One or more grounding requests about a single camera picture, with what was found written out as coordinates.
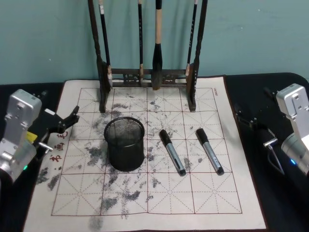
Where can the thin black calligraphy brush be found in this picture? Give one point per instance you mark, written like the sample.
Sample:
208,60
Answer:
191,41
140,36

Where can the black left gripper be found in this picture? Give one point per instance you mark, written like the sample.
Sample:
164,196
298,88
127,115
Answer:
46,125

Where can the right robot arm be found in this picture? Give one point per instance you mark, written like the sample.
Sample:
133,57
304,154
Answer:
294,104

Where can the thin black brush pale bristles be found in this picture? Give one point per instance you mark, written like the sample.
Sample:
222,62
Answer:
105,38

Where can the white calligraphy cloth red grid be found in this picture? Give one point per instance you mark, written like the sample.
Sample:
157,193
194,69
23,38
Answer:
169,205

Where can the grey marker black cap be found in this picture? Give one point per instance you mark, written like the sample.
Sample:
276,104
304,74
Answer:
210,152
172,152

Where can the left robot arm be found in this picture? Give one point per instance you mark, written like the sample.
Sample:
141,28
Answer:
21,108

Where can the black mesh pen holder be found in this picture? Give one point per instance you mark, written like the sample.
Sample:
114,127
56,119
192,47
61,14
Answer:
125,154

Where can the dark wooden brush rack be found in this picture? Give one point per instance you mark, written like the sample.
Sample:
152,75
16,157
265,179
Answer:
144,71

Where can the black table cloth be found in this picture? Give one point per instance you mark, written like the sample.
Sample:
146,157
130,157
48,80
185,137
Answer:
265,198

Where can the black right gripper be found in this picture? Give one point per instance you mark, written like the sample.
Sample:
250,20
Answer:
264,135

